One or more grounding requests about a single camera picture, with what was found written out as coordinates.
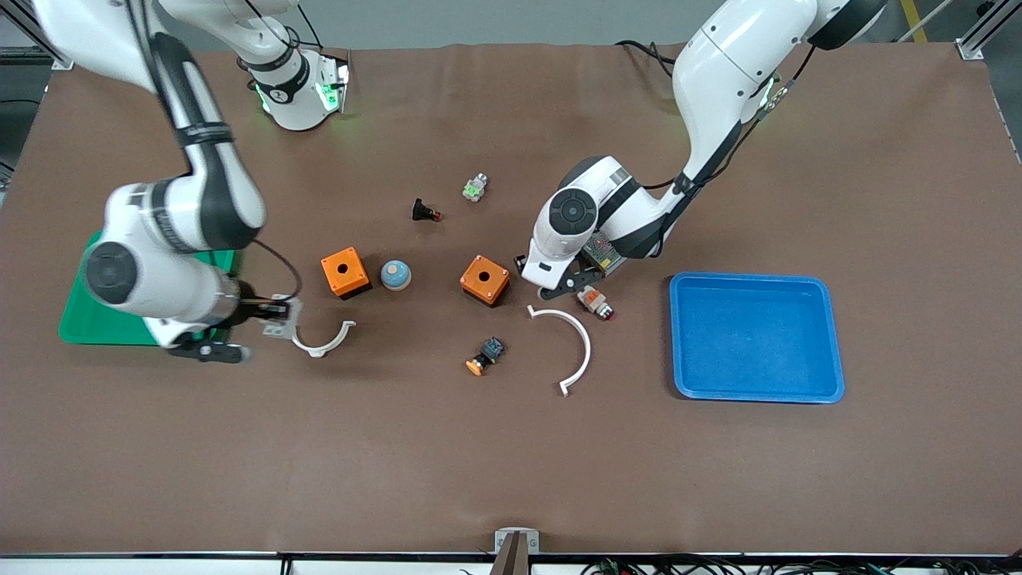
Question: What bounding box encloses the metal mesh power supply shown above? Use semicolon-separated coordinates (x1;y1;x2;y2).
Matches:
581;235;628;277

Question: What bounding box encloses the large white pipe clamp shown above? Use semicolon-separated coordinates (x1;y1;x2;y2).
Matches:
526;305;592;397

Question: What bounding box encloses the green plastic tray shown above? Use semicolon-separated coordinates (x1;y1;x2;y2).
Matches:
59;230;242;347

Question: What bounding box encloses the small white pipe clamp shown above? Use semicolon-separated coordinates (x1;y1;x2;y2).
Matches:
291;320;357;358

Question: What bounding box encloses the left orange box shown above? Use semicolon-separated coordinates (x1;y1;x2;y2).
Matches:
321;247;373;300

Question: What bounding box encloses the blue plastic tray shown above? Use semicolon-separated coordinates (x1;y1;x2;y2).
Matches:
669;272;846;404

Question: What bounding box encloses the red push button switch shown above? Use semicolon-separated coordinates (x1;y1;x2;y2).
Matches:
576;286;616;322

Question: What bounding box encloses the orange-capped push button switch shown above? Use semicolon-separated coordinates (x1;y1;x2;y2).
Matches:
466;337;505;376

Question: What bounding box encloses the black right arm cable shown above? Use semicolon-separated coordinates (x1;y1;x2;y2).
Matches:
252;238;304;301

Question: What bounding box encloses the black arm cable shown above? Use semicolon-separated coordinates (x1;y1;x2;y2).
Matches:
252;238;304;301
639;44;819;192

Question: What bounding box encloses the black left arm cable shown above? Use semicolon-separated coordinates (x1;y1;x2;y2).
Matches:
639;44;819;192

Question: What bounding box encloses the white table edge rail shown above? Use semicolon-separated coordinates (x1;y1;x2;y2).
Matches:
0;553;497;575

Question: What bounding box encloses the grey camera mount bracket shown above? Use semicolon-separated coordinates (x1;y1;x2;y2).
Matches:
489;527;541;575

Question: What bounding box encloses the aluminium frame profile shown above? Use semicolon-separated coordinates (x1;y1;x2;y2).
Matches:
0;0;74;71
957;0;1022;61

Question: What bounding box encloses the black cable bundle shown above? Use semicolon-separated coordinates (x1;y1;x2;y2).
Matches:
581;554;1022;575

